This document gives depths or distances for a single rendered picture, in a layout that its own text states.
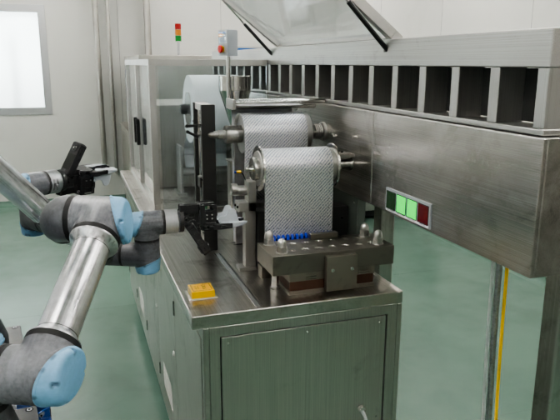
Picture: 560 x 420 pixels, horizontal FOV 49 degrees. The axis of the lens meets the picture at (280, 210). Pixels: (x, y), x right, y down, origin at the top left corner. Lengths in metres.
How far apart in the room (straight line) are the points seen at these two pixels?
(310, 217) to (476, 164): 0.70
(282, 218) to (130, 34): 5.62
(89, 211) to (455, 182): 0.89
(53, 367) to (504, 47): 1.13
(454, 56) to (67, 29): 6.13
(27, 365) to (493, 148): 1.07
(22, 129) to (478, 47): 6.36
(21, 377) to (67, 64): 6.27
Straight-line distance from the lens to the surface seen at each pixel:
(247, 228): 2.07
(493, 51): 1.49
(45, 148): 7.47
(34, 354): 1.31
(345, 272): 1.90
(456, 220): 1.61
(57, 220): 1.56
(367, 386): 2.05
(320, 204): 2.04
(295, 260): 1.84
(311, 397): 1.98
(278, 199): 1.99
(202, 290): 1.87
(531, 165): 1.38
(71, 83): 7.41
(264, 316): 1.80
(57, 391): 1.29
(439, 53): 1.67
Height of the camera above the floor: 1.58
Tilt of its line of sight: 13 degrees down
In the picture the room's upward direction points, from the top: straight up
